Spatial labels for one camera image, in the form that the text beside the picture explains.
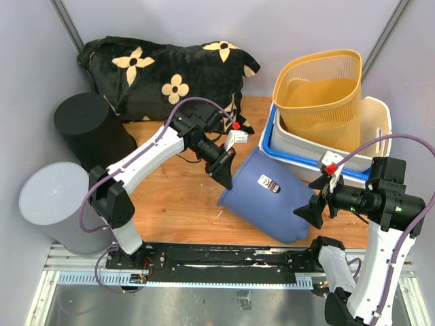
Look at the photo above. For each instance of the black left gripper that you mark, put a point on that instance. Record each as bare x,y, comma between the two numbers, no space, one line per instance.
221,170

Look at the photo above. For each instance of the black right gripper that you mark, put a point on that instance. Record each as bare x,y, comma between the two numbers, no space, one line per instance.
312,212

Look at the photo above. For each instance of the blue bucket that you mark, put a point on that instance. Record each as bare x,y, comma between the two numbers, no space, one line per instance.
265,194

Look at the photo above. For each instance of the yellow slatted basket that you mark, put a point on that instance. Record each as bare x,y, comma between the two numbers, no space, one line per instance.
319,98

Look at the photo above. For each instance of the black large bucket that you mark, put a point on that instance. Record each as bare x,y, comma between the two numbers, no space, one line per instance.
92,130

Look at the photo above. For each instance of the grey bucket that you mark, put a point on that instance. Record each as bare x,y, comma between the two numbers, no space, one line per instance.
51,201

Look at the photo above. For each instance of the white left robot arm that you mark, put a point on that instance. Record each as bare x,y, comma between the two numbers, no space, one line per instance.
110,189

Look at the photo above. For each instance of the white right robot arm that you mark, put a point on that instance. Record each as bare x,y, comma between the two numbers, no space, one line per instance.
368,299

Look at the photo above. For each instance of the blue rimmed white tub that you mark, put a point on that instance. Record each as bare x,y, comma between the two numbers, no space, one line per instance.
304,168

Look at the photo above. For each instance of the beige perforated basket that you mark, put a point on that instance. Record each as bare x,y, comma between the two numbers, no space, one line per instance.
375,122

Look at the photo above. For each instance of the black floral pillow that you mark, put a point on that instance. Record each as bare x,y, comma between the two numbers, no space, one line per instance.
142,80

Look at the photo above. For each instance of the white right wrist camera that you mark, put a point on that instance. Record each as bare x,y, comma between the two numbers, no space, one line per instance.
328,163

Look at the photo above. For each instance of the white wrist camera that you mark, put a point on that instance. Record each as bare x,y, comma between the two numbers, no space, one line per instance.
328,163
236,135

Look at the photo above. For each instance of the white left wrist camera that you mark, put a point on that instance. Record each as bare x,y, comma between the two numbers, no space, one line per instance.
236,135

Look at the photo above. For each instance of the black mounting rail plate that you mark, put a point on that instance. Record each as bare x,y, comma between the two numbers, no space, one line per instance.
216,263

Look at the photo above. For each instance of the right aluminium frame rail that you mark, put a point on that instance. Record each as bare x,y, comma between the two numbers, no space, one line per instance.
388,30

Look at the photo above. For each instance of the aluminium frame rail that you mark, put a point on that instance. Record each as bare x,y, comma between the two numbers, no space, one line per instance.
388,30
67,22

